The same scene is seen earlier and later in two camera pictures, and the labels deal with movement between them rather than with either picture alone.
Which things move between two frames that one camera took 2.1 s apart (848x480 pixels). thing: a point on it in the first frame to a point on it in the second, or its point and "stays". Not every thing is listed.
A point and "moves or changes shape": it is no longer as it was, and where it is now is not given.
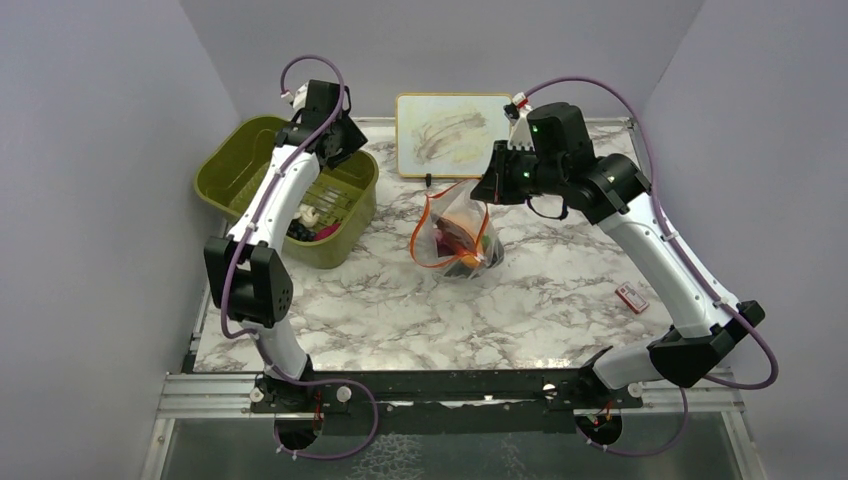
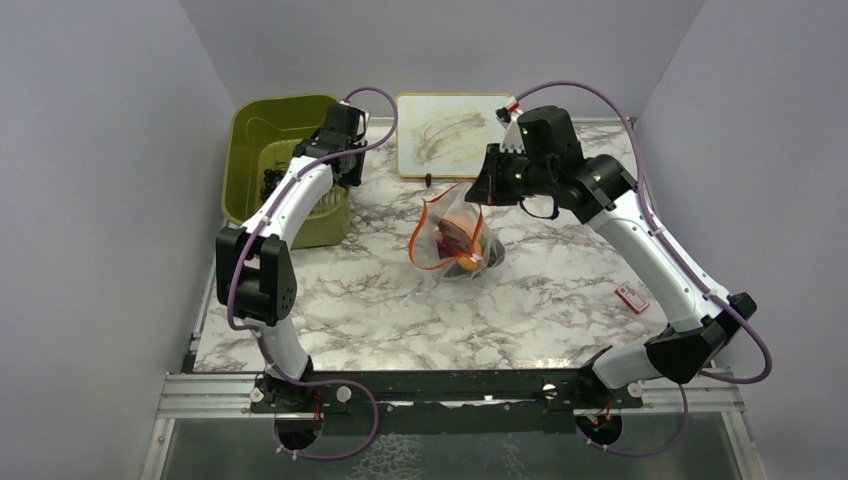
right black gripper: [494, 187] stays
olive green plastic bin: [345, 191] moves or changes shape
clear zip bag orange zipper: [454, 234] stays
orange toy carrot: [471, 260] stays
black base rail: [507, 402] stays
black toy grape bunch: [299, 232] moves or changes shape
